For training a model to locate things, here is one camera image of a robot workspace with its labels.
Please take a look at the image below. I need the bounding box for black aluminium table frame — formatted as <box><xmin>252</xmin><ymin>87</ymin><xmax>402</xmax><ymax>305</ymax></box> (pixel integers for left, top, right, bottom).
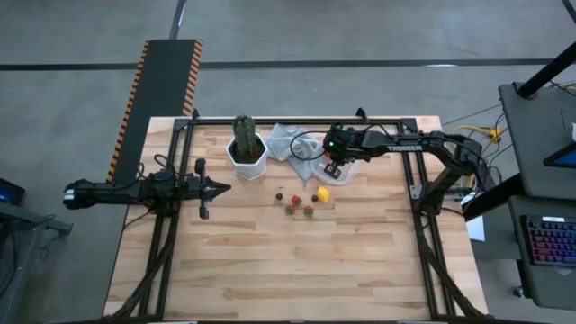
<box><xmin>103</xmin><ymin>114</ymin><xmax>494</xmax><ymax>324</ymax></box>

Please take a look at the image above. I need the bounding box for backlit black keyboard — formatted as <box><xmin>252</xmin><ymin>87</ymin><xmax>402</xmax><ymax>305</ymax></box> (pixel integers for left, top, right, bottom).
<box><xmin>523</xmin><ymin>214</ymin><xmax>576</xmax><ymax>267</ymax></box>

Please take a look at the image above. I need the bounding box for grey metal stand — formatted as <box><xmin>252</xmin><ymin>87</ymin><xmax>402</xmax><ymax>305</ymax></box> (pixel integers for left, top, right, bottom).
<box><xmin>0</xmin><ymin>202</ymin><xmax>74</xmax><ymax>324</ymax></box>

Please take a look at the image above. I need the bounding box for dark grey desk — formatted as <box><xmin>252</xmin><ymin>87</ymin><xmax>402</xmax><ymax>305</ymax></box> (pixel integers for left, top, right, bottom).
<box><xmin>508</xmin><ymin>195</ymin><xmax>576</xmax><ymax>311</ymax></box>

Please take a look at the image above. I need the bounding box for grey waffle cloth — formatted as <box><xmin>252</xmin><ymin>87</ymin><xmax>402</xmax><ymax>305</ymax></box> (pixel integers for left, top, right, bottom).
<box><xmin>265</xmin><ymin>122</ymin><xmax>332</xmax><ymax>186</ymax></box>

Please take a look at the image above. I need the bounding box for green cactus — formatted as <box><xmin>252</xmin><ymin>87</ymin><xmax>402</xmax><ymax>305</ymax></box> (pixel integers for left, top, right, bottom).
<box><xmin>231</xmin><ymin>115</ymin><xmax>258</xmax><ymax>158</ymax></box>

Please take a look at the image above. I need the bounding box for black pole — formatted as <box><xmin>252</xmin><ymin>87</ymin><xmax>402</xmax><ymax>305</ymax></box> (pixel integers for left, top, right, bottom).
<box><xmin>516</xmin><ymin>40</ymin><xmax>576</xmax><ymax>99</ymax></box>

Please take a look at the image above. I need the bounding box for white hexagonal plant pot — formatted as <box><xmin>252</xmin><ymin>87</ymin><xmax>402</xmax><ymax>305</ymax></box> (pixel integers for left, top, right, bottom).
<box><xmin>224</xmin><ymin>132</ymin><xmax>270</xmax><ymax>181</ymax></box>

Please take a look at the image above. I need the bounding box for black diagonal beam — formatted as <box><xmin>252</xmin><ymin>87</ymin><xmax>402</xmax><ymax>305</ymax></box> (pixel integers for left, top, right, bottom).
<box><xmin>461</xmin><ymin>173</ymin><xmax>532</xmax><ymax>222</ymax></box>

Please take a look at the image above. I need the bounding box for laptop with blue screen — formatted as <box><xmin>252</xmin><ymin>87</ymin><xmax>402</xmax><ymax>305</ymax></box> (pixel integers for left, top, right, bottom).
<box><xmin>543</xmin><ymin>141</ymin><xmax>576</xmax><ymax>170</ymax></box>

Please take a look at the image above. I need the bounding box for grey desk top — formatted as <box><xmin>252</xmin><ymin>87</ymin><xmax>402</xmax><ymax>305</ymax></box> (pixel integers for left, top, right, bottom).
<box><xmin>498</xmin><ymin>82</ymin><xmax>576</xmax><ymax>202</ymax></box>

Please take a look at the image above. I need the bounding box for brown potting soil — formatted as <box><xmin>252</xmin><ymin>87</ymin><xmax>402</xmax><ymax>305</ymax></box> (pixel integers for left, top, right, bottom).
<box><xmin>229</xmin><ymin>136</ymin><xmax>266</xmax><ymax>165</ymax></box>

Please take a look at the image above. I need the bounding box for clear plastic tupperware container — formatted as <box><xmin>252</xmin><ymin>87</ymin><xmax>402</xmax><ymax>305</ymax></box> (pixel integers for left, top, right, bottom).
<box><xmin>310</xmin><ymin>152</ymin><xmax>361</xmax><ymax>186</ymax></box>

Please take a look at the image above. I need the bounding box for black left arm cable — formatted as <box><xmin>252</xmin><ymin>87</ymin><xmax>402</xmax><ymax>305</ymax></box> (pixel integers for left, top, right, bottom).
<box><xmin>152</xmin><ymin>154</ymin><xmax>181</xmax><ymax>177</ymax></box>

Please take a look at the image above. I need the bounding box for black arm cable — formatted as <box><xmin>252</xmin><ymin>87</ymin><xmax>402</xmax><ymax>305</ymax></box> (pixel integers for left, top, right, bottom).
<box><xmin>152</xmin><ymin>154</ymin><xmax>181</xmax><ymax>177</ymax></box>
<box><xmin>290</xmin><ymin>129</ymin><xmax>328</xmax><ymax>162</ymax></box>

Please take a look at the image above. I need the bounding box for yellow floor cable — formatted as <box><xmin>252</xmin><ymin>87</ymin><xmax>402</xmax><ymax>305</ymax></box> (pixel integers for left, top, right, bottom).
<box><xmin>451</xmin><ymin>124</ymin><xmax>504</xmax><ymax>141</ymax></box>

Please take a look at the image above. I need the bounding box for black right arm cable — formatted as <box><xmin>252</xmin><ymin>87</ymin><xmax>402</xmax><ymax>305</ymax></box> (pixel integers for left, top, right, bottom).
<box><xmin>290</xmin><ymin>129</ymin><xmax>328</xmax><ymax>162</ymax></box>

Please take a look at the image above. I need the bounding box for black hazard-striped floor ramp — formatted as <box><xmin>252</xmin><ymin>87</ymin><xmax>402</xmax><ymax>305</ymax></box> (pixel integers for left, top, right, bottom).
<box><xmin>103</xmin><ymin>39</ymin><xmax>203</xmax><ymax>186</ymax></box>

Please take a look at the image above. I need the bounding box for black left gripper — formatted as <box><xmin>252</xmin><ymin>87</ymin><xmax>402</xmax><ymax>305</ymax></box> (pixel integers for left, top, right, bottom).
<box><xmin>184</xmin><ymin>157</ymin><xmax>231</xmax><ymax>221</ymax></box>

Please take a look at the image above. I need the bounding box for black box with blue light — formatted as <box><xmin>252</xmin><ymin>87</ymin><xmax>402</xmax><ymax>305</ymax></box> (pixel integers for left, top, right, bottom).
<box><xmin>0</xmin><ymin>177</ymin><xmax>27</xmax><ymax>207</ymax></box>

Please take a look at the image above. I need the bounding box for white paper sheet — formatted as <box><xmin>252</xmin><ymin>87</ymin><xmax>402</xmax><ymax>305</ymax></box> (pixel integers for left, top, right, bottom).
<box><xmin>465</xmin><ymin>214</ymin><xmax>487</xmax><ymax>243</ymax></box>

